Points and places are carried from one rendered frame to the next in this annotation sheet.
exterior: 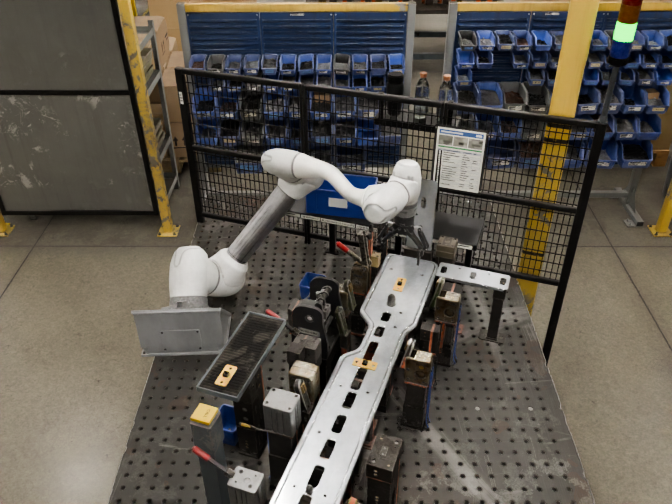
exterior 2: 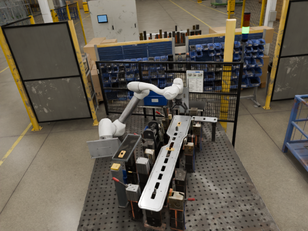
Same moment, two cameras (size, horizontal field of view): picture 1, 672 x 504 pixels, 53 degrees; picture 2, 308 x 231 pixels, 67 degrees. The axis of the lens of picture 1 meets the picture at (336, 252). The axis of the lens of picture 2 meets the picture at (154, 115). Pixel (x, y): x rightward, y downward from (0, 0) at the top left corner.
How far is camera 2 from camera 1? 0.28 m
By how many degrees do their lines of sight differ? 6
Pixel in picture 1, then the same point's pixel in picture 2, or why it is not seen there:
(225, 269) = (118, 126)
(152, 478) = (98, 197)
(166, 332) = (99, 148)
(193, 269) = (107, 126)
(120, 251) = (79, 131)
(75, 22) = (60, 53)
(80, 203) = (64, 116)
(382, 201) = (170, 91)
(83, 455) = (71, 200)
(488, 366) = (213, 150)
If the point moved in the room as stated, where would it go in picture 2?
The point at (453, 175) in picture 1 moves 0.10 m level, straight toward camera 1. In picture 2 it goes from (193, 87) to (193, 90)
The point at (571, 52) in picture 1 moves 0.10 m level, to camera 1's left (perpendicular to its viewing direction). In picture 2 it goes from (228, 39) to (219, 40)
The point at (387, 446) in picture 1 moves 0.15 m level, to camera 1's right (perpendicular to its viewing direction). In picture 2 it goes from (181, 173) to (199, 171)
